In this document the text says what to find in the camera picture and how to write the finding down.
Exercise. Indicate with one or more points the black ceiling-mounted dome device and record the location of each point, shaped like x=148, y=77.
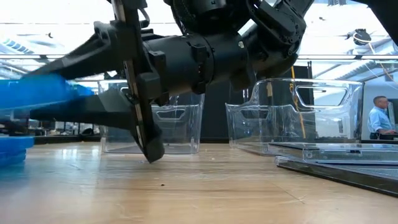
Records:
x=362, y=37

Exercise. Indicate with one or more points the black aluminium table frame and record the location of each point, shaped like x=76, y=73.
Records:
x=62, y=140

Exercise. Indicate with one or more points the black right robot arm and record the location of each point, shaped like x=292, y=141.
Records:
x=273, y=28

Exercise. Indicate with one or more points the clear plastic storage bin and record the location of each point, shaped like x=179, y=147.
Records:
x=180, y=130
x=280, y=124

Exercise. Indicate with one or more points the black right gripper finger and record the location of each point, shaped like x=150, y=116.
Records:
x=99, y=53
x=102, y=109

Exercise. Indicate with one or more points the person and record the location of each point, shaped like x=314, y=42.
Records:
x=377, y=119

